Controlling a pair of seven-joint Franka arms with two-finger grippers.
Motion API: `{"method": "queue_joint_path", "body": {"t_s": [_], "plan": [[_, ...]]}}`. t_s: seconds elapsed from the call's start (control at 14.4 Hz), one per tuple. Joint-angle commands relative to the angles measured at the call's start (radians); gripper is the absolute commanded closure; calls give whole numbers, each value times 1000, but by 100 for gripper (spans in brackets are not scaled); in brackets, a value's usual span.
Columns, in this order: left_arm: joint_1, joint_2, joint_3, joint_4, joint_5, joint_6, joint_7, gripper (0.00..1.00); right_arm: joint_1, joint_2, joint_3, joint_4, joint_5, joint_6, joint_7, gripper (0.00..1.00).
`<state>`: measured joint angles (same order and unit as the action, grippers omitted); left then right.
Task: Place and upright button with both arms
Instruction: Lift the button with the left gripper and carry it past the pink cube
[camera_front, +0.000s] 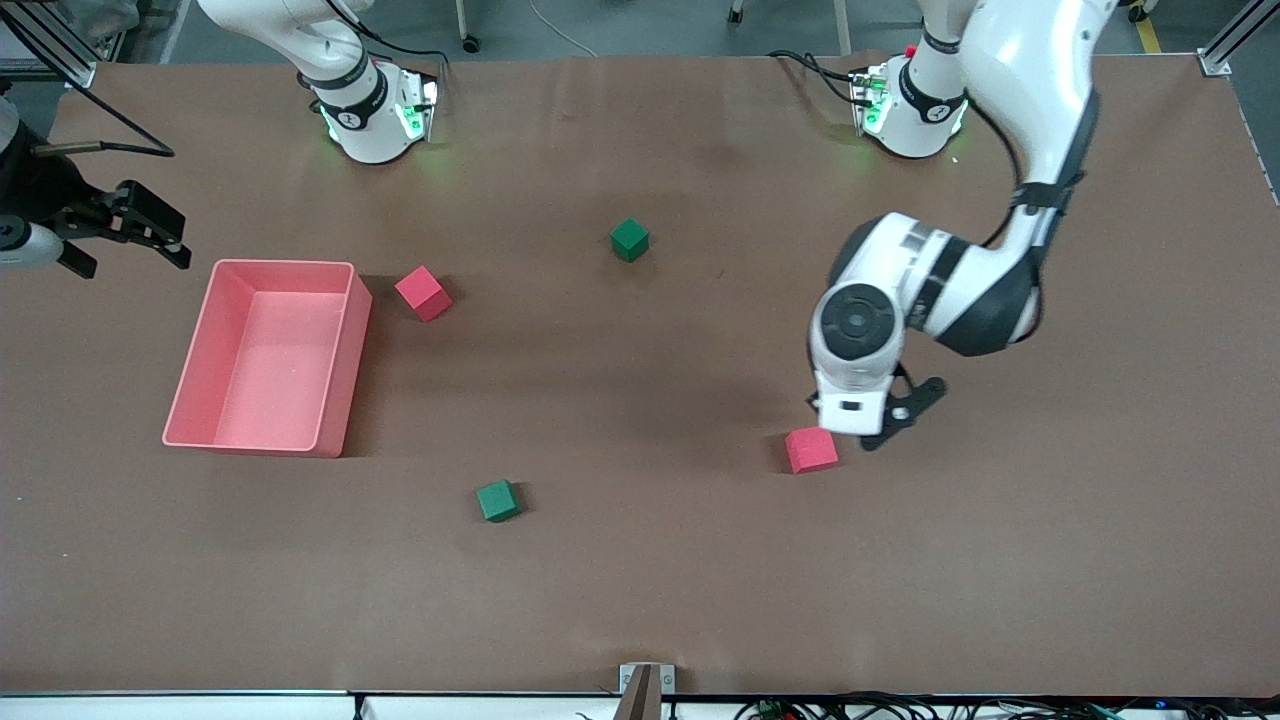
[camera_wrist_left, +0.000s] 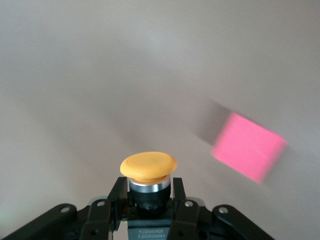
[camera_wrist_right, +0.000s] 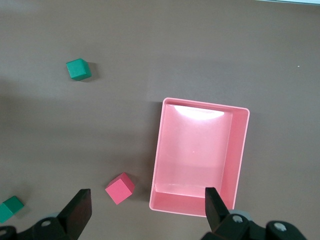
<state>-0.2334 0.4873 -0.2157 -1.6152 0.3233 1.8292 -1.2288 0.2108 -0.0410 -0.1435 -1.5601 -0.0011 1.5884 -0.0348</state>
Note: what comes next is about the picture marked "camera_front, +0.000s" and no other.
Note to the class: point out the pink plastic bin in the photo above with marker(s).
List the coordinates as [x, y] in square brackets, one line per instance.
[260, 400]

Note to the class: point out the green foam cube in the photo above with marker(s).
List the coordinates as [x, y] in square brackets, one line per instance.
[629, 240]
[497, 501]

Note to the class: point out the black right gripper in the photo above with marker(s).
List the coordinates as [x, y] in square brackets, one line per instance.
[42, 193]

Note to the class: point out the red foam cube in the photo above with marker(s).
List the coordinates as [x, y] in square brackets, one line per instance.
[811, 452]
[423, 295]

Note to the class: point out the metal mounting bracket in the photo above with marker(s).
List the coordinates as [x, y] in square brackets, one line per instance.
[640, 695]

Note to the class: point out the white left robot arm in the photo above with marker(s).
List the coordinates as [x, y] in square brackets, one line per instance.
[1030, 60]

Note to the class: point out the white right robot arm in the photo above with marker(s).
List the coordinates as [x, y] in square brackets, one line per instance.
[370, 130]

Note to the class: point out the stand leg with caster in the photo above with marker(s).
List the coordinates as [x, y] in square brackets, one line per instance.
[469, 40]

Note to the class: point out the aluminium frame profile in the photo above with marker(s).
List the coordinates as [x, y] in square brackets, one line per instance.
[60, 55]
[1225, 50]

